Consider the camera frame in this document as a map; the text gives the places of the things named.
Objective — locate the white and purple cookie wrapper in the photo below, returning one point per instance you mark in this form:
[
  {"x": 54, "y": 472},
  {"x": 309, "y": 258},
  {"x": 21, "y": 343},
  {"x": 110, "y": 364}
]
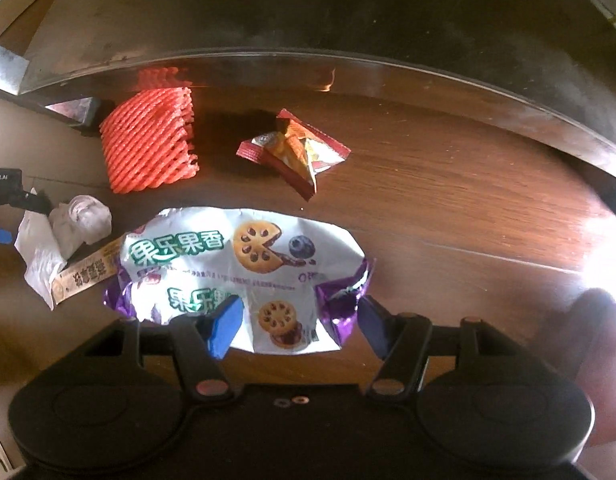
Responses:
[{"x": 212, "y": 255}]

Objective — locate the crumpled clear plastic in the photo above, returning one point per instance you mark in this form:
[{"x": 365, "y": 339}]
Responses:
[{"x": 82, "y": 220}]

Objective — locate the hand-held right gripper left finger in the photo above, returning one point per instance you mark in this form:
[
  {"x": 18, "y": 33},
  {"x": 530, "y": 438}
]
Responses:
[{"x": 222, "y": 325}]

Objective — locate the white tissue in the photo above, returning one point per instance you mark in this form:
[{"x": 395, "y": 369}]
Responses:
[{"x": 37, "y": 255}]

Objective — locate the small red snack packet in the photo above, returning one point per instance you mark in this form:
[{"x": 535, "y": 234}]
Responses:
[{"x": 293, "y": 150}]

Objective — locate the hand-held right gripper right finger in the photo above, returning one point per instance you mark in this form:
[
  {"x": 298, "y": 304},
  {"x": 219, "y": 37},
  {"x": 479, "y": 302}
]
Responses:
[{"x": 375, "y": 327}]

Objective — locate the orange foam fruit net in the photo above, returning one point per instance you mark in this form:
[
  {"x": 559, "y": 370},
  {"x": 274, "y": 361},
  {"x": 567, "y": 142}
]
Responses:
[{"x": 147, "y": 145}]

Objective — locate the long yellow stick wrapper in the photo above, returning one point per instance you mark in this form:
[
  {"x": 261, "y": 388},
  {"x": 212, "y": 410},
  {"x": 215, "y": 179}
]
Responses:
[{"x": 82, "y": 275}]

